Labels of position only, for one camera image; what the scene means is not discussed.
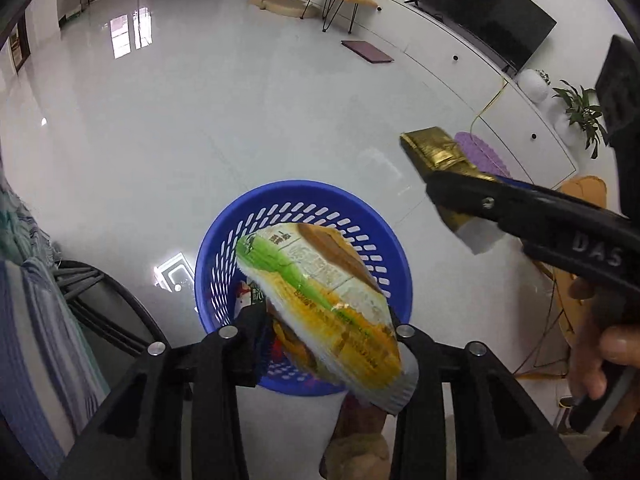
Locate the purple round mat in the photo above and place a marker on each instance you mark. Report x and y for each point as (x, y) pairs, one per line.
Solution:
(482, 152)

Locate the yellow-green snack bag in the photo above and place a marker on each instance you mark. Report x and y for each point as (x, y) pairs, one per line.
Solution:
(325, 300)

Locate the gold foil packet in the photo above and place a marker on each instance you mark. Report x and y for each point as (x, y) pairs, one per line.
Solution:
(435, 147)

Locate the blue-green striped tablecloth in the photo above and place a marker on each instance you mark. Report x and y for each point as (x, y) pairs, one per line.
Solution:
(35, 335)

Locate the round wooden side table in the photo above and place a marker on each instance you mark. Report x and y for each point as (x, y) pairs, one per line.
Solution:
(585, 192)

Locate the framed wall picture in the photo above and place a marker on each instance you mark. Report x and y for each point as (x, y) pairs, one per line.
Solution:
(19, 49)

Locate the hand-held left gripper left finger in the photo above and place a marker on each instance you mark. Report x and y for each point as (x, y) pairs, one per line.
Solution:
(247, 355)

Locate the leafy plant in white pot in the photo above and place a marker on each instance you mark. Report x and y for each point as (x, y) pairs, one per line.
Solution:
(580, 110)

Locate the beige floor cushion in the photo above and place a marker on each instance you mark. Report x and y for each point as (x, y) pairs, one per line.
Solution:
(277, 4)

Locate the brown slipper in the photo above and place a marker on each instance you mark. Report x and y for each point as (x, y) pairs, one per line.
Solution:
(357, 440)

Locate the blue plastic basket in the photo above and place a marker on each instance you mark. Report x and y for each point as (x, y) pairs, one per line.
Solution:
(300, 200)

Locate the dark red floor mat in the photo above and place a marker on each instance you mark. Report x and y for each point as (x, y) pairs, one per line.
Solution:
(367, 51)

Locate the white television cabinet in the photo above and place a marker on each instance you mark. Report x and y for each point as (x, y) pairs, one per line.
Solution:
(500, 110)

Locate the person's right hand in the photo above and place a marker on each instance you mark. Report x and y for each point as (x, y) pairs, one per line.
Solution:
(590, 350)

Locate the white round vase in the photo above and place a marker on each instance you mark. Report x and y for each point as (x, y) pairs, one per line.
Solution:
(532, 87)

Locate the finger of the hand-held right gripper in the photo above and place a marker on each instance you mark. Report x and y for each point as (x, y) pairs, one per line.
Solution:
(500, 207)
(530, 187)

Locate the black flat television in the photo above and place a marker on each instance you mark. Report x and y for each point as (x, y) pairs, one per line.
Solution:
(480, 5)

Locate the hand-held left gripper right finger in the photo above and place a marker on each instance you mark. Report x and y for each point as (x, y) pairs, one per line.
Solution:
(425, 360)

